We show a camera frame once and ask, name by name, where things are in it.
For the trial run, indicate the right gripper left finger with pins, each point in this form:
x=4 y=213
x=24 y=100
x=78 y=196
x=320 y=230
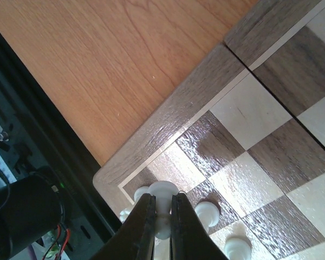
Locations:
x=135 y=239

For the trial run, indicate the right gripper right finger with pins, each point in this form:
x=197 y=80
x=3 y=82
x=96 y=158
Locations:
x=189 y=239

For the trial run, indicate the wooden chessboard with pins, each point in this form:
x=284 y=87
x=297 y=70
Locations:
x=250 y=138

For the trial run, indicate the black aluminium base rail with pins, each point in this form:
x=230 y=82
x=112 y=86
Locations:
x=34 y=134

